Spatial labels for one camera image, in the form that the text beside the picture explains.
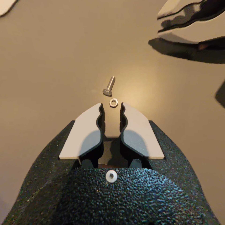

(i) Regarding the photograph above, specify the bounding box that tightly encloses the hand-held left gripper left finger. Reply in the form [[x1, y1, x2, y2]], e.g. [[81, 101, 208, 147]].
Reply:
[[58, 103, 105, 161]]

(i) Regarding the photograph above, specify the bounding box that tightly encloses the white base document stand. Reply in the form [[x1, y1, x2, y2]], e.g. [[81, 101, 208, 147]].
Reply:
[[0, 0, 17, 17]]

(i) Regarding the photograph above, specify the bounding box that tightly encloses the metal bolt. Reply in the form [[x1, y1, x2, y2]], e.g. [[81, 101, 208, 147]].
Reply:
[[103, 76, 116, 97]]

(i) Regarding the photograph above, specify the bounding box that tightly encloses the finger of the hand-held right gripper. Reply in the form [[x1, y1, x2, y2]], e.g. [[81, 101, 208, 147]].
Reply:
[[157, 0, 225, 20], [158, 12, 225, 45]]

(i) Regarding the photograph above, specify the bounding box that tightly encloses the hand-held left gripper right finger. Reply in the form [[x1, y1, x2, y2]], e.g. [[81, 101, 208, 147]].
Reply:
[[120, 102, 165, 160]]

